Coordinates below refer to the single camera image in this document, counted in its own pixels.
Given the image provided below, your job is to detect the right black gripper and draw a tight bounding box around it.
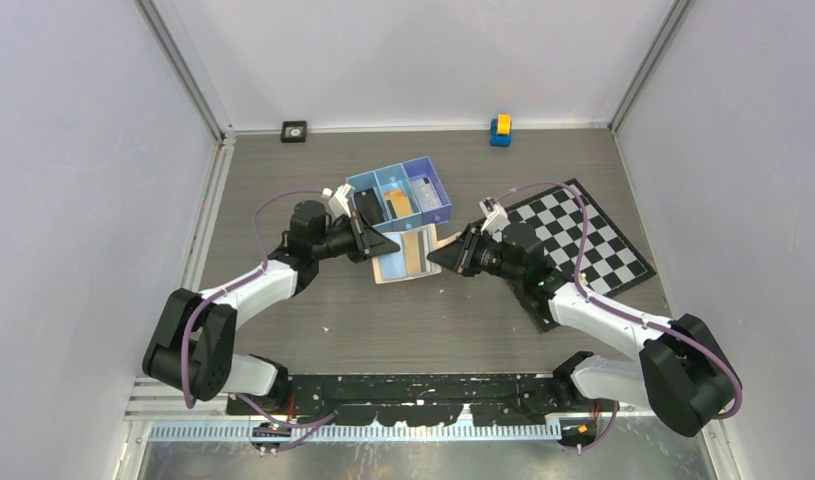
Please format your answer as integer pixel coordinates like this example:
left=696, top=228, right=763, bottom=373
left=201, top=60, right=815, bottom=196
left=428, top=223, right=523, bottom=285

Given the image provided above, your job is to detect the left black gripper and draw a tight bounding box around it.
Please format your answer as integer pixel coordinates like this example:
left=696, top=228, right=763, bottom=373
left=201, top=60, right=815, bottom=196
left=312, top=209, right=398, bottom=263

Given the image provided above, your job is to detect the beige leather card holder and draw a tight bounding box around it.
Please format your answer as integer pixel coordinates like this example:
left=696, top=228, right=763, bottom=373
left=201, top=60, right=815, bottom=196
left=372, top=224, right=460, bottom=285

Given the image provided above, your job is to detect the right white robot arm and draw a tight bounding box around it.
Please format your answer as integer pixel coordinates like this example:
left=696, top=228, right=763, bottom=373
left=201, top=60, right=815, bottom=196
left=427, top=223, right=743, bottom=437

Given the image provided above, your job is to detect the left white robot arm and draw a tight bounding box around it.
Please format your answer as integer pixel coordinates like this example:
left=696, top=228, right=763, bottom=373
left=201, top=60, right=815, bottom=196
left=142, top=200, right=400, bottom=414

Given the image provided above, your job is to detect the black item in tray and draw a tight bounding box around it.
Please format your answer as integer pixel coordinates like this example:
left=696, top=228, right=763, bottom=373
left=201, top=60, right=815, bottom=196
left=354, top=188, right=386, bottom=225

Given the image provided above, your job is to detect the orange item in tray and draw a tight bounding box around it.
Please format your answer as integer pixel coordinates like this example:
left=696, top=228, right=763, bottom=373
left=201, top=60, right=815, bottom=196
left=384, top=189, right=413, bottom=219

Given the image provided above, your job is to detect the blue three-compartment organizer tray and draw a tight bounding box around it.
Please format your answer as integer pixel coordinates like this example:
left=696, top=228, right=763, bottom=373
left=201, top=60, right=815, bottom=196
left=346, top=156, right=452, bottom=232

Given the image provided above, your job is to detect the clear item in tray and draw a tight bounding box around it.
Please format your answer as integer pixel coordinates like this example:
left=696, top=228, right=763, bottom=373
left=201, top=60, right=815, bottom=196
left=410, top=176, right=442, bottom=212

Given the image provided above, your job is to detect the blue and yellow toy block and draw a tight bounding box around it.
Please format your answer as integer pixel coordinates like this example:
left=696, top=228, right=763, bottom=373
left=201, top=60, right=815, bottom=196
left=489, top=114, right=512, bottom=148

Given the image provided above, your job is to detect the small black square box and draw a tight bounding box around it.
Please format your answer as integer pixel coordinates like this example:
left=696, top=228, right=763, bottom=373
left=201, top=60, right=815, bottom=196
left=280, top=120, right=308, bottom=144

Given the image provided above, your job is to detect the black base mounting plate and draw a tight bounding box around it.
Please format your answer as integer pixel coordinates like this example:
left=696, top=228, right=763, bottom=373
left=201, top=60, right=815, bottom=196
left=227, top=373, right=614, bottom=427

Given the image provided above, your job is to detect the black and white chessboard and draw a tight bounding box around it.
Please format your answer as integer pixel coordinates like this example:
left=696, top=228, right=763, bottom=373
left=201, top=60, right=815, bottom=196
left=505, top=179, right=656, bottom=297

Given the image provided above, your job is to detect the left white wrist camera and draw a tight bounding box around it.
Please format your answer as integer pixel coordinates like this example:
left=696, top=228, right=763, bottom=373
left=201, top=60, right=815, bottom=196
left=321, top=184, right=354, bottom=218

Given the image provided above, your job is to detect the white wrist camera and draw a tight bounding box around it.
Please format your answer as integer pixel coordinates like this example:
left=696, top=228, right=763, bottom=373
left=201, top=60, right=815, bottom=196
left=479, top=197, right=510, bottom=234
left=321, top=184, right=354, bottom=218

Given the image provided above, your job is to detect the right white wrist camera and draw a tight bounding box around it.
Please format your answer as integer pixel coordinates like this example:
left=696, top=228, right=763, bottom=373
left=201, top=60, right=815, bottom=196
left=479, top=197, right=510, bottom=234

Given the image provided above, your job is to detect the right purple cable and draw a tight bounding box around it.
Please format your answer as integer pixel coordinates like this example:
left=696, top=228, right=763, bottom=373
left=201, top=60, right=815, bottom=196
left=496, top=181, right=744, bottom=455

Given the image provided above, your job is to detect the purple cable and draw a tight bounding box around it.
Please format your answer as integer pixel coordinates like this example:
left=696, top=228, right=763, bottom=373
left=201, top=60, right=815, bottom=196
left=496, top=181, right=744, bottom=455
left=181, top=190, right=342, bottom=455

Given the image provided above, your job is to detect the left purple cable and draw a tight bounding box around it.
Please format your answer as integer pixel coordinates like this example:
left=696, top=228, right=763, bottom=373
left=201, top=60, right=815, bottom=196
left=181, top=190, right=342, bottom=455

